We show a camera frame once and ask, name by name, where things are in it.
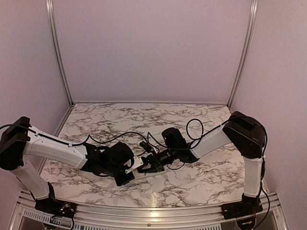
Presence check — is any right aluminium frame post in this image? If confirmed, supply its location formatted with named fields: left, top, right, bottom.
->
left=227, top=0, right=259, bottom=108

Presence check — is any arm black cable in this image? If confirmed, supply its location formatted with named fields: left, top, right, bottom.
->
left=146, top=112, right=272, bottom=226
left=0, top=123, right=149, bottom=154

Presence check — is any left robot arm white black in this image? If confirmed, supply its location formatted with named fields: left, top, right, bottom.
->
left=0, top=116, right=142, bottom=213

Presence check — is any left aluminium frame post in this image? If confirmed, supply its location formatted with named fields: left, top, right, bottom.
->
left=46, top=0, right=73, bottom=106

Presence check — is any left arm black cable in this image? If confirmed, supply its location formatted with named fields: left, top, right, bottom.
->
left=0, top=123, right=149, bottom=154

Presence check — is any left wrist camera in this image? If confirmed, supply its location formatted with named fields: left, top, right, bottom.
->
left=125, top=156, right=143, bottom=174

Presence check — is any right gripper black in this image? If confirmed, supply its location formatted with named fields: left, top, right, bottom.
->
left=142, top=146, right=178, bottom=173

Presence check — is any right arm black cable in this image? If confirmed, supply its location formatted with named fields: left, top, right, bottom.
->
left=146, top=112, right=272, bottom=226

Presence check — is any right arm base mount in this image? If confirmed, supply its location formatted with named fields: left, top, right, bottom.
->
left=221, top=194, right=263, bottom=219

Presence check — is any front aluminium rail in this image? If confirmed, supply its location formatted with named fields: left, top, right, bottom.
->
left=9, top=189, right=288, bottom=230

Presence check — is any aluminium frame post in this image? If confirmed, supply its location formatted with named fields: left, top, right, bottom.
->
left=227, top=0, right=259, bottom=108
left=46, top=0, right=73, bottom=106

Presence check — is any white remote control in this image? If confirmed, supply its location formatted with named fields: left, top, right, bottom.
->
left=133, top=170, right=166, bottom=180

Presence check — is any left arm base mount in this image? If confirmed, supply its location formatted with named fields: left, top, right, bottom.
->
left=35, top=198, right=77, bottom=218

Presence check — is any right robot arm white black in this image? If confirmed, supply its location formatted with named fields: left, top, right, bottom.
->
left=137, top=111, right=268, bottom=215

